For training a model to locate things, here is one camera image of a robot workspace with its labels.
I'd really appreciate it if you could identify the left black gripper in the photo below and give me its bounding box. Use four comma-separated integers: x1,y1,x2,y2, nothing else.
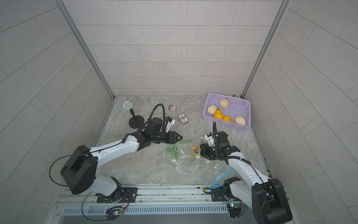
150,131,184,144

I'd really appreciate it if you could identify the clear bag blue zip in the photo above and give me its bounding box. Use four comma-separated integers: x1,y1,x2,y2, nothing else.
193,162,235,189

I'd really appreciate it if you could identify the clear bag green zip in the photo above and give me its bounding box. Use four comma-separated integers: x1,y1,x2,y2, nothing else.
163,137,212,175

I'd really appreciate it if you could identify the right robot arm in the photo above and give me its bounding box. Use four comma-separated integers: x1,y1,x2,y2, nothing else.
200,123,293,224

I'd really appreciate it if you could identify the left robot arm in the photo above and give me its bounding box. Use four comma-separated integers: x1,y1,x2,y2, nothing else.
60,114,183,201

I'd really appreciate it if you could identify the playing card box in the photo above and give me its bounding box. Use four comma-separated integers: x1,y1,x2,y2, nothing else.
178,113,189,125

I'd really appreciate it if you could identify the small card box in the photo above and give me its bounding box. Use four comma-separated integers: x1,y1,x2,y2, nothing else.
167,104,180,112

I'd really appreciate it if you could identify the black stand with white disc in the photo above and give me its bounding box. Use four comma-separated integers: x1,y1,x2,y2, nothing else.
123,101,144,129

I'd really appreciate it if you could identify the purple plastic basket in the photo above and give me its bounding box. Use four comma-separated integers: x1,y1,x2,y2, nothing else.
203,92,251,131

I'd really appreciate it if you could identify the right circuit board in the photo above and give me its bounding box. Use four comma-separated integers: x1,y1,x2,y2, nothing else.
227,203,242,219

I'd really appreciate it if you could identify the circuit board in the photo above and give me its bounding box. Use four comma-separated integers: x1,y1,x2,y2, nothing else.
105,206,125,222
227,203,242,219

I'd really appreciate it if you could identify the left circuit board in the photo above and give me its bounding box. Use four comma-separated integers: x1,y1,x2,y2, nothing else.
105,206,125,222

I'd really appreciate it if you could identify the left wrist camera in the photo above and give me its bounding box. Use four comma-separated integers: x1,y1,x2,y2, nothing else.
165,117,175,133

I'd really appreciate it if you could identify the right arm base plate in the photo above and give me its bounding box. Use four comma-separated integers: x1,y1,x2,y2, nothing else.
203,185,232,202

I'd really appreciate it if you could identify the aluminium frame rail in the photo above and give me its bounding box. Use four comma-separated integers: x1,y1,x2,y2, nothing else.
55,184,240,206

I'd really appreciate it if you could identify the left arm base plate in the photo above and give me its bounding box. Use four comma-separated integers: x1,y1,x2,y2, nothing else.
95,187,138,203

